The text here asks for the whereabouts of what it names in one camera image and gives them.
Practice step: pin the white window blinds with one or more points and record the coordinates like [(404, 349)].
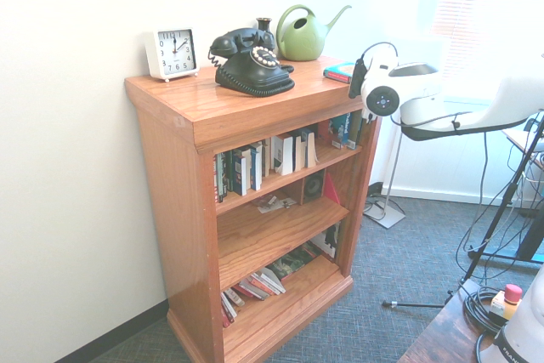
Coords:
[(489, 6)]

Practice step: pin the black rotary telephone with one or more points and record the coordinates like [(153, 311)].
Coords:
[(251, 76)]

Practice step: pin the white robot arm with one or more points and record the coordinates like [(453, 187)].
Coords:
[(425, 108)]

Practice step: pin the white book black figures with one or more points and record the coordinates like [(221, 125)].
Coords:
[(327, 242)]

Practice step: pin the black camera tripod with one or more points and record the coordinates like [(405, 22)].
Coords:
[(498, 210)]

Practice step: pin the dark camouflage cover book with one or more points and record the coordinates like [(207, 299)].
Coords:
[(293, 263)]

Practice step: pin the white upright book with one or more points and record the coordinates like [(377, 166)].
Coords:
[(284, 154)]

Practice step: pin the loose papers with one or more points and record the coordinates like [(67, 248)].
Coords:
[(272, 203)]

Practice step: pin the books on bottom shelf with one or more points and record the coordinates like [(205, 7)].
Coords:
[(272, 280)]

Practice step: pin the grey white book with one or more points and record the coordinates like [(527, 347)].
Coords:
[(228, 310)]

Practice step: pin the desk with black leg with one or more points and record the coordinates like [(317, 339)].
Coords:
[(533, 235)]

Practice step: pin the upright paperback book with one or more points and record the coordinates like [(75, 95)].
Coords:
[(227, 171), (266, 159), (255, 167), (299, 152), (240, 176)]

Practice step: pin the dark wooden table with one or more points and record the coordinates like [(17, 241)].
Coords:
[(442, 337)]

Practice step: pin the red spine book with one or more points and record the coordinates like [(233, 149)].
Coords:
[(251, 290)]

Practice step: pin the grey metal floor stand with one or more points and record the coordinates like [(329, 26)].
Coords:
[(389, 216)]

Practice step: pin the green plastic watering can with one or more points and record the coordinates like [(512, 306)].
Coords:
[(299, 44)]

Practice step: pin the red triangular folder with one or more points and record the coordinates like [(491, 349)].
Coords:
[(330, 193)]

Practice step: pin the wooden bookshelf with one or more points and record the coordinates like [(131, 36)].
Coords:
[(183, 210)]

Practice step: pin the red white cover book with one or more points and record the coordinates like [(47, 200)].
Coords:
[(331, 133)]

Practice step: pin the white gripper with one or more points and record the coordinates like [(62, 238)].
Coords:
[(380, 61)]

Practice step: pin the blue travel guide book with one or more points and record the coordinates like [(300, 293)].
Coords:
[(350, 129)]

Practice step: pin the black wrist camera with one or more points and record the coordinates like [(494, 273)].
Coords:
[(358, 78)]

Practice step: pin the black ceramic vase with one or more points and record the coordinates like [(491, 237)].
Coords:
[(264, 25)]

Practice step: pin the red emergency stop button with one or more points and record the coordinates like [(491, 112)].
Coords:
[(513, 293)]

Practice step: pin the white square alarm clock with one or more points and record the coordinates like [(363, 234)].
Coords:
[(172, 52)]

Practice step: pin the teal orange paperback book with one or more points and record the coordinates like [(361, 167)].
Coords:
[(338, 72)]

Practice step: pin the wooden box speaker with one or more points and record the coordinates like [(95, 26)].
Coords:
[(313, 186)]

